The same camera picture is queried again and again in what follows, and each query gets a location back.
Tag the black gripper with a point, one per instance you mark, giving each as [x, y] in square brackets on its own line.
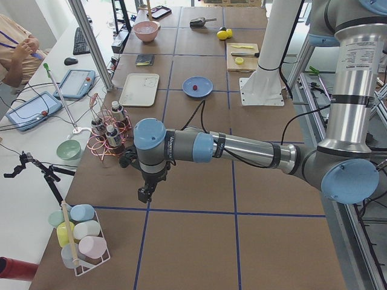
[154, 177]

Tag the blue plate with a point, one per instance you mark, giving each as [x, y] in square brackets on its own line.
[205, 86]

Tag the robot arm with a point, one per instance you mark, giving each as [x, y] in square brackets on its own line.
[340, 166]

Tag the white cup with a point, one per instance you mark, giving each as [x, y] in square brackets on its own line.
[87, 228]

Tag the blue cup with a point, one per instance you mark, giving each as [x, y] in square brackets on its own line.
[82, 212]

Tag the bottle front in rack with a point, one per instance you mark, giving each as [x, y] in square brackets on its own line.
[114, 139]

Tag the bottle in rack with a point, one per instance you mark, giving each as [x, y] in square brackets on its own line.
[114, 139]
[98, 127]
[117, 113]

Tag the pink cup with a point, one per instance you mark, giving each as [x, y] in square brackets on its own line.
[92, 246]

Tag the bottle left in rack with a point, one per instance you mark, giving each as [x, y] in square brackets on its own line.
[98, 127]

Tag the green bowl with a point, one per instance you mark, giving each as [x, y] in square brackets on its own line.
[69, 150]

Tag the bottle right in rack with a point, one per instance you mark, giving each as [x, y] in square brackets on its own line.
[117, 113]

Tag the yellow cup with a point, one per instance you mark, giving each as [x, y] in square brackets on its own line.
[62, 234]

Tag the cream bear tray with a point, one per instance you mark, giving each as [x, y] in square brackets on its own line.
[139, 90]

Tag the black tripod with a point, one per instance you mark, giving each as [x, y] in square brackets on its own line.
[48, 172]

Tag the far teach pendant tablet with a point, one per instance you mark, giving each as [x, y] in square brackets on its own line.
[77, 83]

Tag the teach pendant tablet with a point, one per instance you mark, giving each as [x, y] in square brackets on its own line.
[31, 113]
[77, 83]

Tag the grey folded cloth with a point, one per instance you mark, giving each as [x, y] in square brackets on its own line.
[145, 60]

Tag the near teach pendant tablet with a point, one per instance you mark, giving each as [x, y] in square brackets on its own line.
[31, 113]

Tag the red cylinder object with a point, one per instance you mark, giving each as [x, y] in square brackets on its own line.
[18, 270]

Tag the black computer mouse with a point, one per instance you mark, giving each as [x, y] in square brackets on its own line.
[70, 61]

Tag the wooden cutting board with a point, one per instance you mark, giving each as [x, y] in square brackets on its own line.
[242, 57]

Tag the black keyboard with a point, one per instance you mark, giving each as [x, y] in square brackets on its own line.
[80, 44]

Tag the pink bowl with ice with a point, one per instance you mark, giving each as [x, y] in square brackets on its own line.
[147, 31]

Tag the half lemon slice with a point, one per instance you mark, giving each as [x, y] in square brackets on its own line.
[239, 60]

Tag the yellow lemon front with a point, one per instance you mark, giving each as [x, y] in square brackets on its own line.
[222, 35]

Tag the yellow lemon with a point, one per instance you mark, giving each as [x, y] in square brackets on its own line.
[229, 33]
[222, 35]

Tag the steel muddler black tip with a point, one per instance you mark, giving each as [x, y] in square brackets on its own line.
[252, 55]

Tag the metal scoop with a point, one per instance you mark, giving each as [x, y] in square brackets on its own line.
[200, 22]

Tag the yellow plastic knife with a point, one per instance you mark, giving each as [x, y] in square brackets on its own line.
[243, 46]

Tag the yellow lemon back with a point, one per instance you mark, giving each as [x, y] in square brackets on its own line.
[229, 33]

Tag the seated person beige shirt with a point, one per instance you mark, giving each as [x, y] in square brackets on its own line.
[21, 55]

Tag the copper wire bottle rack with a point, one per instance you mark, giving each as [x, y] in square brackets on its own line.
[99, 148]

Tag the white wire cup rack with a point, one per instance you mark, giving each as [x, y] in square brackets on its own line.
[71, 256]

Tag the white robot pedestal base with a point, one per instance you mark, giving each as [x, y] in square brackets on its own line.
[263, 87]

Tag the aluminium frame post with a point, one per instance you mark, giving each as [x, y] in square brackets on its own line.
[81, 18]

